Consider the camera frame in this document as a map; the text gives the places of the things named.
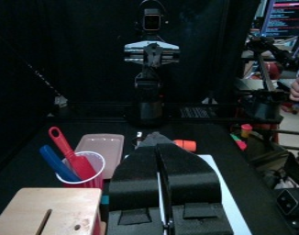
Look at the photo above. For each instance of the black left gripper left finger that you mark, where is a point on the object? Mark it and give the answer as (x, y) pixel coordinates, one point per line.
(133, 180)

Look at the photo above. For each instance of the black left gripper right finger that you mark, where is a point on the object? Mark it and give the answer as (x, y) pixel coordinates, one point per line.
(192, 183)

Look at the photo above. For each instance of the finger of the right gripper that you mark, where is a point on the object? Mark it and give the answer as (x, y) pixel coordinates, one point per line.
(157, 56)
(148, 56)

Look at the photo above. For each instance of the orange toy carrot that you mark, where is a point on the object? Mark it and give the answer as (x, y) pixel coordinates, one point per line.
(185, 145)

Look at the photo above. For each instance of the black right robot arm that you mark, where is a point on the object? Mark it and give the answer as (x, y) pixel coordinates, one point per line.
(149, 101)

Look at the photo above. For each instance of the white cutting board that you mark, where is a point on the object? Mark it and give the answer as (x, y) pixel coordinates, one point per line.
(233, 208)

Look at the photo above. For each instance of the person's hand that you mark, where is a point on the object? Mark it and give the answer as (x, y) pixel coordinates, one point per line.
(296, 90)

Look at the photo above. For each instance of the small teal toy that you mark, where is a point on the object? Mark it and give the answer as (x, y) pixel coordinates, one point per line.
(104, 199)

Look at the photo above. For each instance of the red plastic cup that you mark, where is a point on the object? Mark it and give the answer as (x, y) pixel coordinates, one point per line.
(95, 171)

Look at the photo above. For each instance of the pink plastic tray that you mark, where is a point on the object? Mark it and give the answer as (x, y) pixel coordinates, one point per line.
(104, 148)

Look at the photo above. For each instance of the small silver white object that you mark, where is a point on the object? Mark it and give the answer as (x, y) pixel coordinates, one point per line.
(139, 134)

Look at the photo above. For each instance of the red toy spatula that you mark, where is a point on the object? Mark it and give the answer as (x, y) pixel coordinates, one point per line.
(72, 156)

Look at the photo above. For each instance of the green red toy piece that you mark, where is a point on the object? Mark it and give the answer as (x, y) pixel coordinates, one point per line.
(239, 142)

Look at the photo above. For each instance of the blue toy utensil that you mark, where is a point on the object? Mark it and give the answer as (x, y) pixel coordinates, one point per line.
(56, 163)

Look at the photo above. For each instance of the small red yellow toy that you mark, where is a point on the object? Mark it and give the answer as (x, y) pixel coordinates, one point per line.
(245, 130)

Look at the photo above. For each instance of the wooden box with slot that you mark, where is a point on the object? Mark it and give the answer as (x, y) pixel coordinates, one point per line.
(49, 211)

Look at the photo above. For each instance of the small white clamp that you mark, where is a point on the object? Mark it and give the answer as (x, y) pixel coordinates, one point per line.
(61, 101)

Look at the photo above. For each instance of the black power box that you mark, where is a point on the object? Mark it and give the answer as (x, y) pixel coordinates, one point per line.
(288, 202)

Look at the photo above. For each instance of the black equipment stand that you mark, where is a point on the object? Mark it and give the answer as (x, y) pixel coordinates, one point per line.
(264, 101)

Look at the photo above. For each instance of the computer monitor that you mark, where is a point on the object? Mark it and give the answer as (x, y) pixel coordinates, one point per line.
(284, 18)

